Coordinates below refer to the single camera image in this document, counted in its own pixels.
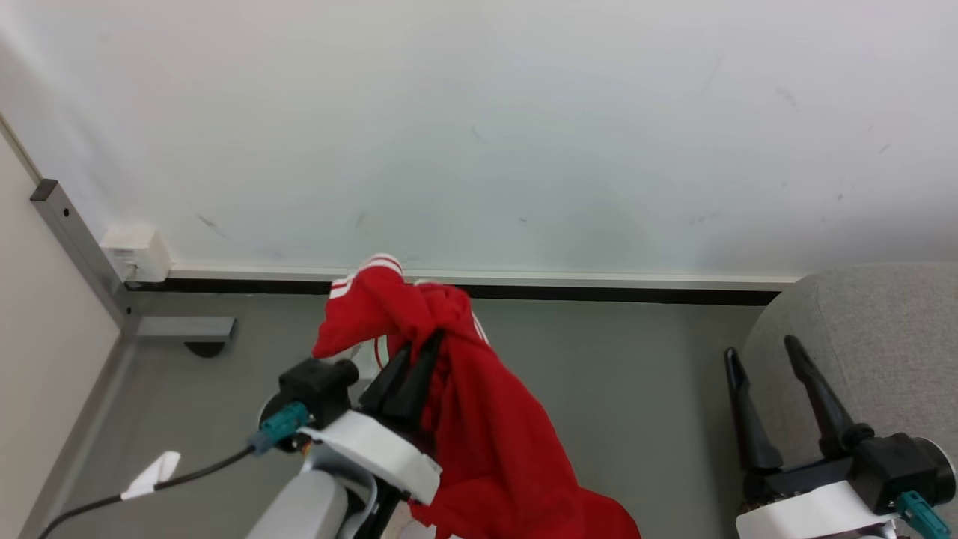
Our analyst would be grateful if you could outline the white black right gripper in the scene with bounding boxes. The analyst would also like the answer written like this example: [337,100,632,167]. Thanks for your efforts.
[723,335,900,539]

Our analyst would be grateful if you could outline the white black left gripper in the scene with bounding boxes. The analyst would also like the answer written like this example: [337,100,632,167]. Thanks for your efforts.
[299,332,445,505]

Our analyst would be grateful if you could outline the red garment with white stripes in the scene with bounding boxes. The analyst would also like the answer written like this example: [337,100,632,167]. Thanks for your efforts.
[311,254,642,539]

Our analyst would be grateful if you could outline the grey fabric sofa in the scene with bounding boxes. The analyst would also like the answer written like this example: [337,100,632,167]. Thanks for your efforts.
[741,261,958,539]

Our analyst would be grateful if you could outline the white and black skirting strip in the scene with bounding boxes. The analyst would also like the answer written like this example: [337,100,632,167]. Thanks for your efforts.
[123,261,803,307]

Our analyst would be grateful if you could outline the grey metal floor bracket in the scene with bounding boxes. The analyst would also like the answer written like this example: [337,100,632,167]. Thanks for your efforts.
[135,316,238,344]

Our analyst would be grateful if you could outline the black cable with white tag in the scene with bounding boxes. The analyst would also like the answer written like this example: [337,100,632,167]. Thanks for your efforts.
[37,445,259,539]

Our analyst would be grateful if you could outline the white wall socket box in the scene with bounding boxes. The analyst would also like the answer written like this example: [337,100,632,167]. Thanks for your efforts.
[100,225,174,284]

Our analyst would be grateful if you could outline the grey metal frame post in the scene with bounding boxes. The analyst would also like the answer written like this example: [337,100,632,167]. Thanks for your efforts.
[29,178,140,338]

